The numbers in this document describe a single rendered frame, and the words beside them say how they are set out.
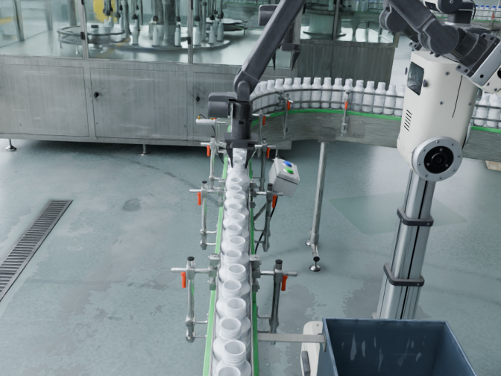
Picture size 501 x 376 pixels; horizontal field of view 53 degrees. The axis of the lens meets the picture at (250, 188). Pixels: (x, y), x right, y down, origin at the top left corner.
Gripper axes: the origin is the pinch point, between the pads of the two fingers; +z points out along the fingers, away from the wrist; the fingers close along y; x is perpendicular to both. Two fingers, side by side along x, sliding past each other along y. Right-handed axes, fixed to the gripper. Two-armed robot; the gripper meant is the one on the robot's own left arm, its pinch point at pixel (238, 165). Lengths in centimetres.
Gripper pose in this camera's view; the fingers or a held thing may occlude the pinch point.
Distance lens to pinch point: 152.7
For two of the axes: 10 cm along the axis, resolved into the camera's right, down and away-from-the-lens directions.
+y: 10.0, 0.6, 0.4
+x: -0.1, -4.1, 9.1
